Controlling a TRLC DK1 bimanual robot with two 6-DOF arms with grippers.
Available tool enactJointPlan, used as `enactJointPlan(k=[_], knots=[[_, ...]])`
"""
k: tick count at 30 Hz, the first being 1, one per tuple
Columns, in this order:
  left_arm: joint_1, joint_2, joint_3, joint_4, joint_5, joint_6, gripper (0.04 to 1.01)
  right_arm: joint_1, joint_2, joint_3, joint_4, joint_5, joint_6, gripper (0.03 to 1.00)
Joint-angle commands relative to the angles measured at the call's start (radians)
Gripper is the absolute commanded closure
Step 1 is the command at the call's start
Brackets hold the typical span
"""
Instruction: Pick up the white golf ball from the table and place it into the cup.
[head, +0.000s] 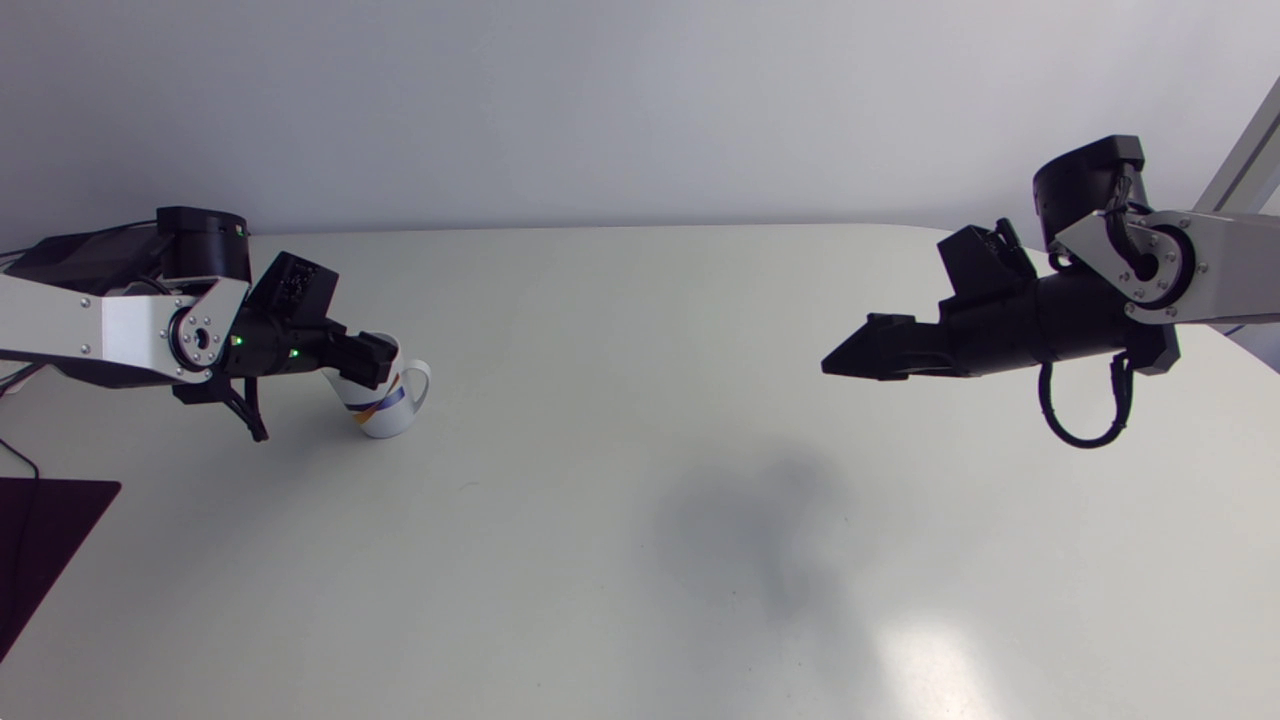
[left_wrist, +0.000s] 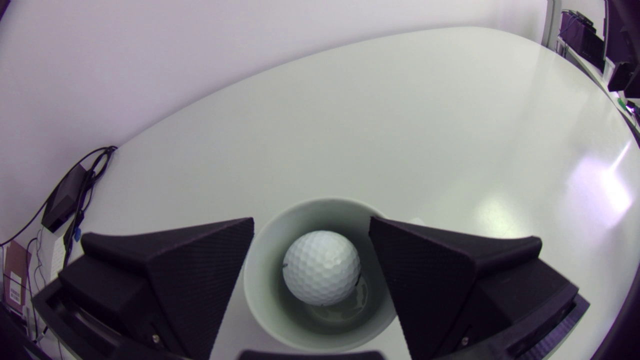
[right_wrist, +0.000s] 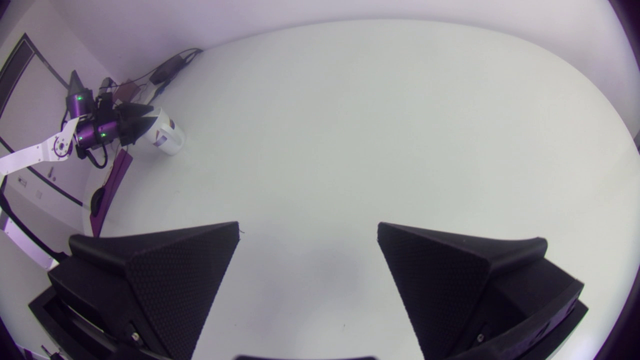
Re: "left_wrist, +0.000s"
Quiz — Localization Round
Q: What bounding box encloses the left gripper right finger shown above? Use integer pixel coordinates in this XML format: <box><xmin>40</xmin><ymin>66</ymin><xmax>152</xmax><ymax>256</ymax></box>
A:
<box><xmin>368</xmin><ymin>216</ymin><xmax>579</xmax><ymax>360</ymax></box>

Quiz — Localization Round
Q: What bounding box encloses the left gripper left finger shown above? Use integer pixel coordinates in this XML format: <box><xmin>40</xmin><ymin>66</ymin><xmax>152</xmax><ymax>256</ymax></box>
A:
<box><xmin>58</xmin><ymin>217</ymin><xmax>255</xmax><ymax>360</ymax></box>

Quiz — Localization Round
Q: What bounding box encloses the white golf ball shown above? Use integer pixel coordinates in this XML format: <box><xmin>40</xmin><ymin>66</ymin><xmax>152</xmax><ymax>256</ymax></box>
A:
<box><xmin>282</xmin><ymin>230</ymin><xmax>362</xmax><ymax>307</ymax></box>

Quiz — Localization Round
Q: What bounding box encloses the white mug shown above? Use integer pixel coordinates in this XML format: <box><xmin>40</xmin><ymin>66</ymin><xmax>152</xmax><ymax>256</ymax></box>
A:
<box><xmin>243</xmin><ymin>198</ymin><xmax>426</xmax><ymax>352</ymax></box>

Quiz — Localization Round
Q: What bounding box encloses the black power brick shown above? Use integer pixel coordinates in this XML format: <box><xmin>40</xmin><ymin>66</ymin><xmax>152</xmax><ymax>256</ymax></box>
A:
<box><xmin>41</xmin><ymin>165</ymin><xmax>92</xmax><ymax>234</ymax></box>

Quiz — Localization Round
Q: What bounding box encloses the black cable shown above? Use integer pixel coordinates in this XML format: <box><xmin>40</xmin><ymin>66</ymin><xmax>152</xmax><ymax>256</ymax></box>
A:
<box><xmin>0</xmin><ymin>145</ymin><xmax>118</xmax><ymax>249</ymax></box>

